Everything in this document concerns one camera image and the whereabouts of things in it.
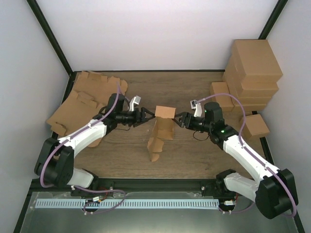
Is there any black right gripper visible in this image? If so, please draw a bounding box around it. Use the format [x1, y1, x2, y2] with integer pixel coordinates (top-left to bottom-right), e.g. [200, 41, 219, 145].
[172, 112, 212, 133]

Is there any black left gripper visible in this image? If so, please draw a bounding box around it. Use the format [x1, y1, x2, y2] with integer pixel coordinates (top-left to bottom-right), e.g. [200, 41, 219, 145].
[117, 107, 156, 127]

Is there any cardboard box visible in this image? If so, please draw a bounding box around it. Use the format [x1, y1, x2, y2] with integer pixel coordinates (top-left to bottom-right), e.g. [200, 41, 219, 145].
[147, 106, 176, 162]

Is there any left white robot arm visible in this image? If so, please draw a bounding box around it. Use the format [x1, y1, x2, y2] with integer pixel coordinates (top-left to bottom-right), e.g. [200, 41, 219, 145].
[35, 93, 155, 196]

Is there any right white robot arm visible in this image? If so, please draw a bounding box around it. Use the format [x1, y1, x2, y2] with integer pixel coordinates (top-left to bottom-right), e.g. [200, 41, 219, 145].
[173, 101, 298, 219]

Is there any small folded box left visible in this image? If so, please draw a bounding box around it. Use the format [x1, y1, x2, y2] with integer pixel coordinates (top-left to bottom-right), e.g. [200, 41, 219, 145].
[210, 82, 234, 112]

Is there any small folded box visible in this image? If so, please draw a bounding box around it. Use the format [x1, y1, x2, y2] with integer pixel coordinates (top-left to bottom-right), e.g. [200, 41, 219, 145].
[242, 114, 270, 140]
[210, 82, 234, 112]

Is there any small folded box front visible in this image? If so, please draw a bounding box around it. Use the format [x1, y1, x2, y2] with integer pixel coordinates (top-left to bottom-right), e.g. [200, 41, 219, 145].
[242, 114, 270, 140]

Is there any top large folded box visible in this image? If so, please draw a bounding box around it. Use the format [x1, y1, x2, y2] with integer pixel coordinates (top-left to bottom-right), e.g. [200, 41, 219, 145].
[231, 39, 283, 83]

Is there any flat cardboard blank stack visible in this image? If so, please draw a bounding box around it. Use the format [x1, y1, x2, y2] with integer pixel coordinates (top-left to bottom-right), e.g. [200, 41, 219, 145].
[73, 71, 128, 105]

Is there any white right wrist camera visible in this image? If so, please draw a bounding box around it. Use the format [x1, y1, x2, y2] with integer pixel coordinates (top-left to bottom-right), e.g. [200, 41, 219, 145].
[190, 100, 202, 117]

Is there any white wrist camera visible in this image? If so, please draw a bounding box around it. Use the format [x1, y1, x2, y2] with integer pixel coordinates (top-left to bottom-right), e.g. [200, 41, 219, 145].
[190, 100, 202, 117]
[129, 96, 141, 112]

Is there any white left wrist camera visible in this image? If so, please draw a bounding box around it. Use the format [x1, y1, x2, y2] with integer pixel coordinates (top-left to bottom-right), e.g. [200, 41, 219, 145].
[129, 96, 141, 112]

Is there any black aluminium frame rail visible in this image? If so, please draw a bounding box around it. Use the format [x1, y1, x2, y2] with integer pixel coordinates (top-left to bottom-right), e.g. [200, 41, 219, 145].
[31, 178, 290, 195]

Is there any light blue slotted cable duct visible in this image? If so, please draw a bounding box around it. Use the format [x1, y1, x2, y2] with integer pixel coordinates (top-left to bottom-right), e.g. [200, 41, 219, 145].
[35, 199, 219, 210]

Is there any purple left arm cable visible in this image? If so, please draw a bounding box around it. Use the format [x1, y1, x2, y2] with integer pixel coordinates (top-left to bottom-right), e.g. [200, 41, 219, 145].
[39, 81, 129, 188]

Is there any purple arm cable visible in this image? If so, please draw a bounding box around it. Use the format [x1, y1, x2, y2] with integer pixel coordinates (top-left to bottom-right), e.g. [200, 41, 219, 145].
[39, 81, 129, 188]
[196, 93, 298, 217]

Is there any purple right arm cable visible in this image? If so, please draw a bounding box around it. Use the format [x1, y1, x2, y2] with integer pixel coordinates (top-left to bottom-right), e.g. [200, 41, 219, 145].
[196, 93, 298, 217]

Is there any right black frame post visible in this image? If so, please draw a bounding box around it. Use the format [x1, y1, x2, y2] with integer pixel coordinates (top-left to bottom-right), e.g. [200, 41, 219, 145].
[258, 0, 288, 40]

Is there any black frame post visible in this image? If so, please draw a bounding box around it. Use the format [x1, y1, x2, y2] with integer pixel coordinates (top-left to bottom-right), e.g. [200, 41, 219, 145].
[26, 0, 73, 73]
[258, 0, 288, 40]

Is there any left black frame post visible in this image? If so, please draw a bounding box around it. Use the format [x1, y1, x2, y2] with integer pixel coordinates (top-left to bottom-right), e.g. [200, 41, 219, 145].
[26, 0, 73, 73]

